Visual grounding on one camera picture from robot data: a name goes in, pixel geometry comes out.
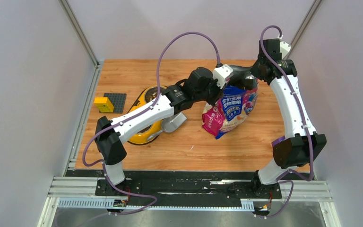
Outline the silver metal scoop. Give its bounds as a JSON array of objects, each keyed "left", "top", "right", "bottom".
[{"left": 147, "top": 113, "right": 187, "bottom": 141}]

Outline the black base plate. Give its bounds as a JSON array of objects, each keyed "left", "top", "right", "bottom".
[{"left": 65, "top": 169, "right": 314, "bottom": 208}]

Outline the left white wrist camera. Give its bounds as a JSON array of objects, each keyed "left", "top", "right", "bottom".
[{"left": 212, "top": 64, "right": 233, "bottom": 89}]

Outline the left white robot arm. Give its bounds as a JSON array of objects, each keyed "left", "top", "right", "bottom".
[{"left": 94, "top": 64, "right": 233, "bottom": 195}]

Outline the colourful pet food bag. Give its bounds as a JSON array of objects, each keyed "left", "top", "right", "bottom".
[{"left": 201, "top": 64, "right": 260, "bottom": 140}]

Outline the yellow double pet bowl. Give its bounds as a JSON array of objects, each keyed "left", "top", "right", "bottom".
[{"left": 127, "top": 86, "right": 170, "bottom": 146}]

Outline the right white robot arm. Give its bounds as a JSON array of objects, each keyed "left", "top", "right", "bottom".
[{"left": 251, "top": 38, "right": 327, "bottom": 198}]

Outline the purple object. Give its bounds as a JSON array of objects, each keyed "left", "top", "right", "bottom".
[{"left": 271, "top": 136, "right": 285, "bottom": 147}]

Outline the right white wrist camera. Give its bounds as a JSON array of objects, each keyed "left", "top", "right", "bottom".
[{"left": 279, "top": 37, "right": 292, "bottom": 60}]

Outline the yellow toy brick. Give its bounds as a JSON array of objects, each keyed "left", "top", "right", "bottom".
[{"left": 94, "top": 97, "right": 114, "bottom": 113}]

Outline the dark grey toy baseplate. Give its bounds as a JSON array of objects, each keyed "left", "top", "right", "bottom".
[{"left": 104, "top": 93, "right": 127, "bottom": 114}]

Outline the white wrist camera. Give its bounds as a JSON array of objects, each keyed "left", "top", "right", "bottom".
[
  {"left": 212, "top": 64, "right": 233, "bottom": 89},
  {"left": 279, "top": 37, "right": 292, "bottom": 60}
]

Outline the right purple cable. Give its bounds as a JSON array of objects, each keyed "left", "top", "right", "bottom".
[{"left": 259, "top": 25, "right": 315, "bottom": 219}]

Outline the white slotted cable duct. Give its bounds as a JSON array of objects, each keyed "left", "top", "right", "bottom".
[{"left": 57, "top": 198, "right": 254, "bottom": 212}]

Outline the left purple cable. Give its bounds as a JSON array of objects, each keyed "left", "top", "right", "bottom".
[{"left": 81, "top": 31, "right": 222, "bottom": 217}]

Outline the purple cable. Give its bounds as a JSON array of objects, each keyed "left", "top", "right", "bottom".
[
  {"left": 259, "top": 25, "right": 315, "bottom": 219},
  {"left": 81, "top": 31, "right": 222, "bottom": 217}
]

